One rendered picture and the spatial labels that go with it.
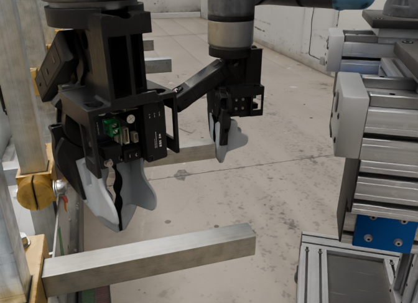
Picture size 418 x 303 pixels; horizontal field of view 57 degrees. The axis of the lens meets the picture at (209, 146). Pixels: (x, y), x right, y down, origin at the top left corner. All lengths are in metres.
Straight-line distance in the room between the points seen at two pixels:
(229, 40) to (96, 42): 0.37
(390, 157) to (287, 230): 1.39
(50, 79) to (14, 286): 0.19
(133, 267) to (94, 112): 0.24
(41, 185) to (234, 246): 0.29
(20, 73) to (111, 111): 0.32
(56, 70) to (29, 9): 0.48
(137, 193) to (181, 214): 1.64
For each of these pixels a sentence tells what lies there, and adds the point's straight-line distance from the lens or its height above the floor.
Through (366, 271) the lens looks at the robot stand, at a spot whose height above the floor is 0.21.
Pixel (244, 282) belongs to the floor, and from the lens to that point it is 1.65.
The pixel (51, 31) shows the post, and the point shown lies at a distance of 1.07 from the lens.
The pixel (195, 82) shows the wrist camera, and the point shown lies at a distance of 0.64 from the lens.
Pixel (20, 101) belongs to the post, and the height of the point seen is 0.98.
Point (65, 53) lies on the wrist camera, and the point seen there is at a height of 1.09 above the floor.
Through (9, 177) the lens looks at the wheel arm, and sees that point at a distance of 0.69.
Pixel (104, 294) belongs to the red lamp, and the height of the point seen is 0.70.
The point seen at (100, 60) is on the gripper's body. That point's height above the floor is 1.09.
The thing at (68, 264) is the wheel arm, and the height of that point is 0.85.
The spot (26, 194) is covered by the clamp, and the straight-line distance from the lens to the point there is 0.62.
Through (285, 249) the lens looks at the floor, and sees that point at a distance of 1.82.
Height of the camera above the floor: 1.15
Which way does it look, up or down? 25 degrees down
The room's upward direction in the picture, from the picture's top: straight up
